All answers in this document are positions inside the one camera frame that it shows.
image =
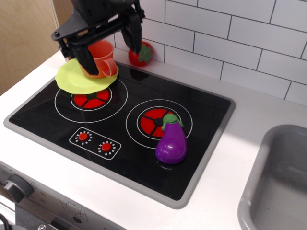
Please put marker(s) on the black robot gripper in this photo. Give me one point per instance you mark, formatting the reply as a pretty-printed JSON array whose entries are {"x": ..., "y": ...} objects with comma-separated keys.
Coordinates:
[{"x": 93, "y": 20}]

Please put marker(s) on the orange plastic cup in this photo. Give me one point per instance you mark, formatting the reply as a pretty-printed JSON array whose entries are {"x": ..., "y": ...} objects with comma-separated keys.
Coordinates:
[{"x": 102, "y": 52}]

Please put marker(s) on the lime green plate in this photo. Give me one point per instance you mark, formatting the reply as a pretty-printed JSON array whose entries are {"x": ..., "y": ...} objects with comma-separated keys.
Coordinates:
[{"x": 71, "y": 79}]

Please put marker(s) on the red toy tomato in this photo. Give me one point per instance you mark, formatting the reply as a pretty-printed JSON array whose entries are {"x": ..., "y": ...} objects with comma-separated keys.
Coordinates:
[{"x": 144, "y": 57}]

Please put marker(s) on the wooden side panel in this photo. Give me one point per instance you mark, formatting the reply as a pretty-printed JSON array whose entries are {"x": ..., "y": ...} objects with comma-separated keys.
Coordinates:
[{"x": 25, "y": 36}]

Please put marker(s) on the black toy stovetop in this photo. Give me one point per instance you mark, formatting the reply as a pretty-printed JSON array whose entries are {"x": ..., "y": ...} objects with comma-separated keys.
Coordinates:
[{"x": 115, "y": 131}]

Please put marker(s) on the purple toy eggplant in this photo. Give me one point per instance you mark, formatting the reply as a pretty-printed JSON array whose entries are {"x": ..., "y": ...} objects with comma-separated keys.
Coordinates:
[{"x": 172, "y": 147}]

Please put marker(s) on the grey oven knob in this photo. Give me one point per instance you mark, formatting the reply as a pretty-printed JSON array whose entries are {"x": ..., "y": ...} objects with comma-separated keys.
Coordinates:
[{"x": 17, "y": 188}]

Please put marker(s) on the grey oven front panel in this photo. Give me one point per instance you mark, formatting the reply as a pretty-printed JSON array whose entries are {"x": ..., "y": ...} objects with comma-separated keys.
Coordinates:
[{"x": 45, "y": 207}]

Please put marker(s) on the grey sink basin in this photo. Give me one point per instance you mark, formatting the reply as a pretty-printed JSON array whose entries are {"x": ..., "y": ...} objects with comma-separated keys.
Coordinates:
[{"x": 275, "y": 195}]

